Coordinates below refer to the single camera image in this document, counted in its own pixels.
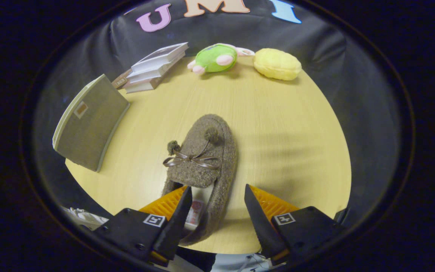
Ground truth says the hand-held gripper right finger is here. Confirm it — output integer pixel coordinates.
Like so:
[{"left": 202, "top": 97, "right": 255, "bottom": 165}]
[{"left": 244, "top": 184, "right": 349, "bottom": 267}]

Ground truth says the black cable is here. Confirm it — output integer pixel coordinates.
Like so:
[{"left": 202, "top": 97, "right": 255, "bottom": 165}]
[{"left": 239, "top": 253, "right": 275, "bottom": 271}]

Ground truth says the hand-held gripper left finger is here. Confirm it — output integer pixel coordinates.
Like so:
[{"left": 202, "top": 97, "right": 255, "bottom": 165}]
[{"left": 93, "top": 185, "right": 194, "bottom": 267}]

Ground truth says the white crumpled cloth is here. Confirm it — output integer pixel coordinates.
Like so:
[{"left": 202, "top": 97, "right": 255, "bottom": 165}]
[{"left": 60, "top": 206, "right": 109, "bottom": 231}]

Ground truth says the white book with dark cover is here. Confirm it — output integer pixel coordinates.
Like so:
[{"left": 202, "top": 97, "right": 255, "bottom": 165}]
[{"left": 131, "top": 42, "right": 189, "bottom": 74}]

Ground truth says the brown fuzzy slipper shoe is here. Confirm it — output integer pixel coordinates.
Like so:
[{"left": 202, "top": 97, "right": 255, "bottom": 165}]
[{"left": 160, "top": 114, "right": 238, "bottom": 247}]

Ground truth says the yellow plush cushion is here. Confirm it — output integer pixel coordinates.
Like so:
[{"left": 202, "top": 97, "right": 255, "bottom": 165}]
[{"left": 253, "top": 48, "right": 302, "bottom": 81}]

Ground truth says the brown book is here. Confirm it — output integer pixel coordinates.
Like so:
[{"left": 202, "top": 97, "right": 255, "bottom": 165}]
[{"left": 111, "top": 68, "right": 133, "bottom": 90}]

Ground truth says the grey fabric storage box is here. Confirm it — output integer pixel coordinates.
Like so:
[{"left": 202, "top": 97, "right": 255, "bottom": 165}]
[{"left": 52, "top": 74, "right": 131, "bottom": 173}]

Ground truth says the green and pink plush toy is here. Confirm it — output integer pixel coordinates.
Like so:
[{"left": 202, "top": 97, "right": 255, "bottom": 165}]
[{"left": 186, "top": 43, "right": 255, "bottom": 75}]

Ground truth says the dark stand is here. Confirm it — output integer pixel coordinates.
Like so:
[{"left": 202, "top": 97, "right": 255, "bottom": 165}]
[{"left": 333, "top": 207, "right": 350, "bottom": 226}]

